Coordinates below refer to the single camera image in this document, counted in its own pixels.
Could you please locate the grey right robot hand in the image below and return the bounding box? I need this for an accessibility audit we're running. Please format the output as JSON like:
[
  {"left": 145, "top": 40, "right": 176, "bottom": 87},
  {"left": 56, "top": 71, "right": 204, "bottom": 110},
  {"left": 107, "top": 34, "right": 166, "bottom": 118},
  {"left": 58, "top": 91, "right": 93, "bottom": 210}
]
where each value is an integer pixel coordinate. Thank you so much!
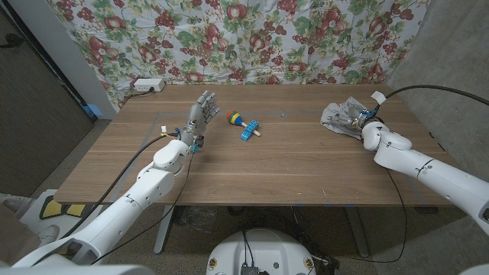
[{"left": 326, "top": 106, "right": 377, "bottom": 131}]

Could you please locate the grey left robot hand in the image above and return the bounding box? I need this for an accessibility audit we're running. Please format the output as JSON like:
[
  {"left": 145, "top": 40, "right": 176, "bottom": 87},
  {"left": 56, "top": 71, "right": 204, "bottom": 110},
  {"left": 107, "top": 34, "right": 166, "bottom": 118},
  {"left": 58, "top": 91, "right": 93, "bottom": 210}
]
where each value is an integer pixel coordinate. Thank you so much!
[{"left": 179, "top": 90, "right": 221, "bottom": 148}]

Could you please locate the grey shirt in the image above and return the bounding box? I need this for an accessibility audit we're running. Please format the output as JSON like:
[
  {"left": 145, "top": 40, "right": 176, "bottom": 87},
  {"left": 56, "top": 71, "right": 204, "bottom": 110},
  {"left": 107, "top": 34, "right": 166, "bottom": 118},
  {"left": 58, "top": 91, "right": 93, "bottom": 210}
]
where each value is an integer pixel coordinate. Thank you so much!
[{"left": 319, "top": 95, "right": 374, "bottom": 141}]

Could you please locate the colourful striped wooden maraca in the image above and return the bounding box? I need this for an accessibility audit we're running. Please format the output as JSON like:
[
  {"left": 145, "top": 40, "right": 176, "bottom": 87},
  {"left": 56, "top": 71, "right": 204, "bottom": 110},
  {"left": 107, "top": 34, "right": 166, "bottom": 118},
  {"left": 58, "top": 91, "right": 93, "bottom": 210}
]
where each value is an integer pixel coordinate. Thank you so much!
[{"left": 225, "top": 110, "right": 262, "bottom": 138}]

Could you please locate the blue toy building brick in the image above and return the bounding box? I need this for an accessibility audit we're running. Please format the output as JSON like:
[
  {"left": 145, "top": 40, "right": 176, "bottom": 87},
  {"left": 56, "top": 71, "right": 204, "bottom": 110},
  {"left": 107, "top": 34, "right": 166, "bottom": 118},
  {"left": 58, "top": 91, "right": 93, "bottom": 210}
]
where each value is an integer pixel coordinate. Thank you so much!
[{"left": 240, "top": 119, "right": 260, "bottom": 142}]

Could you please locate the white power strip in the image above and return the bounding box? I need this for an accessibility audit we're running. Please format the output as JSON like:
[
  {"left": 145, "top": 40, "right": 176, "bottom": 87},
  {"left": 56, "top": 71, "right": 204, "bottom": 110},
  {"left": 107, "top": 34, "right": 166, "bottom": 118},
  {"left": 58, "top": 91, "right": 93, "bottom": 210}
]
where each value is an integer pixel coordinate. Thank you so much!
[{"left": 133, "top": 78, "right": 167, "bottom": 92}]

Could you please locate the floral fruit print backdrop cloth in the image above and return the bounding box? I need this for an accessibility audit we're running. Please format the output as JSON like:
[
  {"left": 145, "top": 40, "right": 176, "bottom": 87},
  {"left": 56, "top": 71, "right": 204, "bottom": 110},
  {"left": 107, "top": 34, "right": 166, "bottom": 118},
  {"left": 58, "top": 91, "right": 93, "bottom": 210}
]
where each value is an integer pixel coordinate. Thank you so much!
[{"left": 45, "top": 0, "right": 431, "bottom": 110}]

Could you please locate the blue tape piece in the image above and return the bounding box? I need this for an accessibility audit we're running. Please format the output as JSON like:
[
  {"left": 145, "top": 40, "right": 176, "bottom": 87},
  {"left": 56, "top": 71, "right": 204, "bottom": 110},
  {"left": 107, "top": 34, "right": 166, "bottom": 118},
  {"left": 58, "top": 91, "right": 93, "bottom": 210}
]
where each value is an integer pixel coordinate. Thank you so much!
[{"left": 83, "top": 103, "right": 104, "bottom": 119}]

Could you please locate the grey metal table leg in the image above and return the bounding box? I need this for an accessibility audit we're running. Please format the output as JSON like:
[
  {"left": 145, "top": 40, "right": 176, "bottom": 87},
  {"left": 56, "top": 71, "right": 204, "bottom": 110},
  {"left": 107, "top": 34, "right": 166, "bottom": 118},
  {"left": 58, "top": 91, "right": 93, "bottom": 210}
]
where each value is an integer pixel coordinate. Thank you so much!
[
  {"left": 153, "top": 205, "right": 176, "bottom": 255},
  {"left": 345, "top": 205, "right": 371, "bottom": 259}
]

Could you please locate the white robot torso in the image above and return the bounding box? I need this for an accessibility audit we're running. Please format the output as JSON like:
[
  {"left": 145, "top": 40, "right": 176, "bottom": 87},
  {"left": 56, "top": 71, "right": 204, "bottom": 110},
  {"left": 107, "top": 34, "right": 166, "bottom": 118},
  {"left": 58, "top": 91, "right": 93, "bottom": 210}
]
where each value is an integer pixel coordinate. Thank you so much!
[{"left": 205, "top": 228, "right": 317, "bottom": 275}]

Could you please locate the dark door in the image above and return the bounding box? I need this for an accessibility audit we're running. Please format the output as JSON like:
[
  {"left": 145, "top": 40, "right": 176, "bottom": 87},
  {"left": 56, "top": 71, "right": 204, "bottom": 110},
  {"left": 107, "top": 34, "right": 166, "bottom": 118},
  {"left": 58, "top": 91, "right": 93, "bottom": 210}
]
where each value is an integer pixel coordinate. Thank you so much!
[{"left": 0, "top": 7, "right": 96, "bottom": 198}]

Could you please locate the white yellow black floor machine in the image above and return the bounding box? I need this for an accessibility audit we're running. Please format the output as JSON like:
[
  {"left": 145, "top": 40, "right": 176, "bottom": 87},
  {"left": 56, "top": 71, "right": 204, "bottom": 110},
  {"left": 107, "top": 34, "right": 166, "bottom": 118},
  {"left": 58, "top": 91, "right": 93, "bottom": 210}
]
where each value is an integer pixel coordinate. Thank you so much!
[{"left": 18, "top": 189, "right": 112, "bottom": 238}]

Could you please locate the person in brown trousers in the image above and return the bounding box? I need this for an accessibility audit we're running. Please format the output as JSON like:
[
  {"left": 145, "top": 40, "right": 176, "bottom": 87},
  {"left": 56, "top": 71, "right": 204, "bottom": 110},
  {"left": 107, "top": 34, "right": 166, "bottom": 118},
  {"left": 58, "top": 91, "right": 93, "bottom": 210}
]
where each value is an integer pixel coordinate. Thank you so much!
[{"left": 0, "top": 196, "right": 60, "bottom": 264}]

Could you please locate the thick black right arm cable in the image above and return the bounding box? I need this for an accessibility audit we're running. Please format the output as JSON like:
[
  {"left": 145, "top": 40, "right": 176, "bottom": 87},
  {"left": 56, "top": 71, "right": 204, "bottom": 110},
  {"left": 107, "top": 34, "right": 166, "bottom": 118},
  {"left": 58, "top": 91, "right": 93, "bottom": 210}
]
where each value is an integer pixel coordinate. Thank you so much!
[{"left": 374, "top": 84, "right": 489, "bottom": 112}]

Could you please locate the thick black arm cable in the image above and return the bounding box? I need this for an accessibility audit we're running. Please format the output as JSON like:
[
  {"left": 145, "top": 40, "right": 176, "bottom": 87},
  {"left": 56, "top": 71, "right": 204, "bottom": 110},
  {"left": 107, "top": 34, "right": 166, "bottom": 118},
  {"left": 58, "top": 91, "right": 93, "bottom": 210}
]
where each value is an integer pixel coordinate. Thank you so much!
[
  {"left": 374, "top": 84, "right": 489, "bottom": 112},
  {"left": 60, "top": 133, "right": 180, "bottom": 240}
]

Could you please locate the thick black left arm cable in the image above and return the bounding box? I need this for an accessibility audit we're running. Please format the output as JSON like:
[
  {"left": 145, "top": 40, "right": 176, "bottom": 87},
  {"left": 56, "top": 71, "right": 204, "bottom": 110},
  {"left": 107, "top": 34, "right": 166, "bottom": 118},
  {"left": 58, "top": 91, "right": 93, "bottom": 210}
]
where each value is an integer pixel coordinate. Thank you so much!
[{"left": 60, "top": 133, "right": 180, "bottom": 240}]

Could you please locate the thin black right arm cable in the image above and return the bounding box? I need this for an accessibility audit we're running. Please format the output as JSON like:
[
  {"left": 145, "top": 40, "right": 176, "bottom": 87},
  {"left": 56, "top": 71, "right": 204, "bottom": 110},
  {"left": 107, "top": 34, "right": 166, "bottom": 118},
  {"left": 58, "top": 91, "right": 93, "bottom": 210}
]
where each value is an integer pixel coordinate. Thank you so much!
[{"left": 349, "top": 167, "right": 408, "bottom": 264}]

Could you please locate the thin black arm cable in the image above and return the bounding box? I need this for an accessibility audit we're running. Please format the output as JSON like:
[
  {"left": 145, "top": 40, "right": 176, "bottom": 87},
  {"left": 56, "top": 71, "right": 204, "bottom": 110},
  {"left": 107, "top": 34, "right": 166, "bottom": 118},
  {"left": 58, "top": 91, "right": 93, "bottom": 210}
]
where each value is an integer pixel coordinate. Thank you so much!
[
  {"left": 349, "top": 167, "right": 408, "bottom": 264},
  {"left": 93, "top": 152, "right": 194, "bottom": 264}
]

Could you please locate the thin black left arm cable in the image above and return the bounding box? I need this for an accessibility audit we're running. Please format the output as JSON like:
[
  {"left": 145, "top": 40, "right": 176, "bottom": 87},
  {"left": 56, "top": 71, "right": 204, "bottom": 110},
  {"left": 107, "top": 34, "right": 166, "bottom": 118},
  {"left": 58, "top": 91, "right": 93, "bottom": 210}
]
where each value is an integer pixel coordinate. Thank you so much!
[{"left": 93, "top": 152, "right": 194, "bottom": 264}]

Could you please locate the black door handle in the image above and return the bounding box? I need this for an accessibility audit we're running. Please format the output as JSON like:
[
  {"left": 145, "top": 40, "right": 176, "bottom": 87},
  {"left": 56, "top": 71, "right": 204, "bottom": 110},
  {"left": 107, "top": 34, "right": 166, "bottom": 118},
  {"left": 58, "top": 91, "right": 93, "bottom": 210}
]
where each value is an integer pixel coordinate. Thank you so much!
[{"left": 0, "top": 33, "right": 24, "bottom": 50}]

